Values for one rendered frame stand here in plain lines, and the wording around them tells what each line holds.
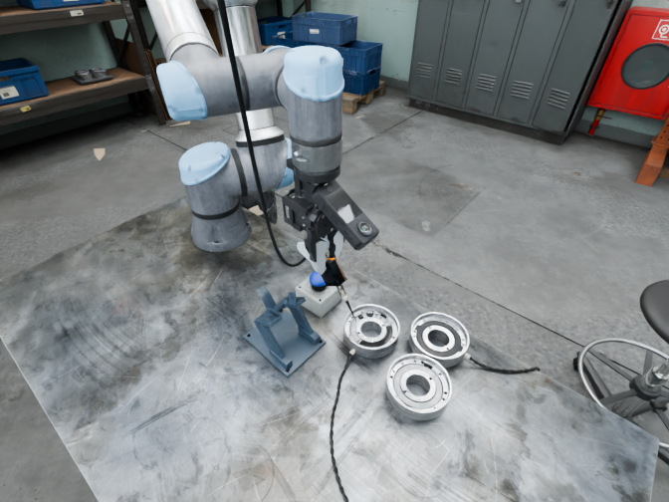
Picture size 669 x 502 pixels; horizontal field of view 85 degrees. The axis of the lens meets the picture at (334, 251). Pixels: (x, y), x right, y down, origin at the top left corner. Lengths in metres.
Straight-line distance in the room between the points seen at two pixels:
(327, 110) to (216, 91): 0.16
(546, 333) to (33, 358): 1.86
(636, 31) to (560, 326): 2.56
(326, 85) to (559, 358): 1.66
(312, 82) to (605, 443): 0.68
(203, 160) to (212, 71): 0.33
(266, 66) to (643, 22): 3.54
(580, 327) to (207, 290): 1.73
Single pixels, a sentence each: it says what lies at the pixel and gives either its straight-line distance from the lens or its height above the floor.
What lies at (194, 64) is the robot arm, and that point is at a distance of 0.58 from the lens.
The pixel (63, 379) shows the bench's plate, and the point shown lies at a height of 0.80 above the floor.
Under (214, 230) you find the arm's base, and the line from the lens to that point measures 0.93.
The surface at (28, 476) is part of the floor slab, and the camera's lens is 1.79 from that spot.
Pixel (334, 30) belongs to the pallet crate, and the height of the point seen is 0.71.
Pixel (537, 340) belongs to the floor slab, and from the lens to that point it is 1.95.
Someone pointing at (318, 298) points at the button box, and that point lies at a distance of 0.74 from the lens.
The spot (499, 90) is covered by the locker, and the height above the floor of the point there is 0.36.
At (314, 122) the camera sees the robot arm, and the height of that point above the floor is 1.21.
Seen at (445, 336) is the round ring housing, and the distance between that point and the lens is 0.74.
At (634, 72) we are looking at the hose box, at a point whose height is 0.60.
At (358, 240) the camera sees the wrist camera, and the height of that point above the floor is 1.05.
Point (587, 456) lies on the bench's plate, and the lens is 0.74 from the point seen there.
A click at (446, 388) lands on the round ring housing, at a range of 0.67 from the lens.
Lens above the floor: 1.39
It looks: 40 degrees down
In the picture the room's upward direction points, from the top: straight up
